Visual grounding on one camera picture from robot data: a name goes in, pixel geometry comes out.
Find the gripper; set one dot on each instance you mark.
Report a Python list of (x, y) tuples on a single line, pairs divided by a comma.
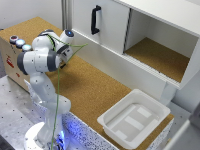
[(67, 55)]

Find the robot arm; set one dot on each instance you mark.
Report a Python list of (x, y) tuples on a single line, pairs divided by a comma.
[(40, 61)]

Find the green button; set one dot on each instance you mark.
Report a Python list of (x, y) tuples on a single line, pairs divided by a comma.
[(26, 47)]

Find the blue button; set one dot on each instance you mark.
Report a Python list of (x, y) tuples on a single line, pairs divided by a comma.
[(20, 42)]

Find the white sliding door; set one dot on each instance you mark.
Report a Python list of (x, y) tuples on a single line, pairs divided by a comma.
[(111, 23)]

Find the red button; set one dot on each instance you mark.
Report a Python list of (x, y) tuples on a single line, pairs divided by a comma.
[(14, 39)]

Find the white plastic box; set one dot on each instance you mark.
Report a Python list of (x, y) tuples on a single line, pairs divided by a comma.
[(133, 121)]

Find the white cabinet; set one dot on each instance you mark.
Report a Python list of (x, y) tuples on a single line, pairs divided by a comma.
[(156, 20)]

